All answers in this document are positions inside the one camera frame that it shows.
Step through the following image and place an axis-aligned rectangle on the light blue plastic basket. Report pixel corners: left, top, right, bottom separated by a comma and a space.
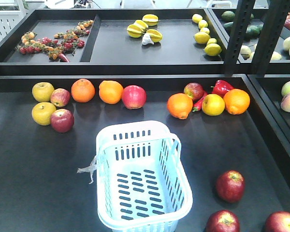
77, 120, 193, 232

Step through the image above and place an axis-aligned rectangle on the black wooden fruit stand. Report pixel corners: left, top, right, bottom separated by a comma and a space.
0, 8, 290, 232

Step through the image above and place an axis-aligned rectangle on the red apple beside oranges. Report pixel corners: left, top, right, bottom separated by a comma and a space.
121, 85, 147, 109

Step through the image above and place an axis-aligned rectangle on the orange left of pile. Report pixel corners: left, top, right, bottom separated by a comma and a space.
167, 93, 193, 119

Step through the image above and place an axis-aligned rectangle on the orange of pile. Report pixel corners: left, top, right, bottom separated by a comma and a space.
223, 88, 250, 115
167, 93, 193, 119

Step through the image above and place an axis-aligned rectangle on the orange next to apple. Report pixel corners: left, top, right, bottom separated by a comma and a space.
99, 80, 123, 104

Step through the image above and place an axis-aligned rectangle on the small red chili pepper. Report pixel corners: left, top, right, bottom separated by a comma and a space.
192, 91, 208, 112

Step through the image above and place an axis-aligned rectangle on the dark red apple in pile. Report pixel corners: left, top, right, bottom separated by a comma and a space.
184, 82, 203, 102

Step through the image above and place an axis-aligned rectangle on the orange far left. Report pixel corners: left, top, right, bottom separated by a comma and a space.
71, 78, 95, 103

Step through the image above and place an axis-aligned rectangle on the yellow apple in pile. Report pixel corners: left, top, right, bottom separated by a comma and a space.
202, 94, 225, 116

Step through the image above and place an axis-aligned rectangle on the white garlic bulb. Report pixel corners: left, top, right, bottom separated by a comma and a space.
142, 33, 154, 45

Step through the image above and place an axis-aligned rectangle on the red bell pepper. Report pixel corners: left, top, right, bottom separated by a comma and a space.
211, 80, 234, 98

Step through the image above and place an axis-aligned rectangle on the red apple lower left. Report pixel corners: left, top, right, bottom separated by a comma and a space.
50, 109, 74, 133

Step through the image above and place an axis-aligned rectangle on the small red apple left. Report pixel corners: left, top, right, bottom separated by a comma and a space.
50, 88, 71, 107

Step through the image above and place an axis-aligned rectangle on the orange right of pile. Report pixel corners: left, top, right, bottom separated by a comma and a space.
223, 88, 250, 115

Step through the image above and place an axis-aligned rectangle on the yellow apple lower left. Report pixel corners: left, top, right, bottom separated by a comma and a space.
31, 102, 56, 126

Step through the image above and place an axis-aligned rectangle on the yellow apple upper left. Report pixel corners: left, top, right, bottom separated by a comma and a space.
32, 82, 55, 102

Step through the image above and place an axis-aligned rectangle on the dark red apple front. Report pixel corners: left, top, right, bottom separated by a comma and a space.
215, 170, 246, 203

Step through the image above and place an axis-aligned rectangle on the cherry tomato vine pile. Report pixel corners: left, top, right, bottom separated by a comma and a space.
15, 20, 95, 62

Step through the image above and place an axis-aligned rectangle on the dark red apple corner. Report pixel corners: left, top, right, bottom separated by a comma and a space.
205, 210, 240, 232

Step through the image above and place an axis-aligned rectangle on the red apple bottom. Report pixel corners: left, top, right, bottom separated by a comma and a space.
265, 211, 290, 232

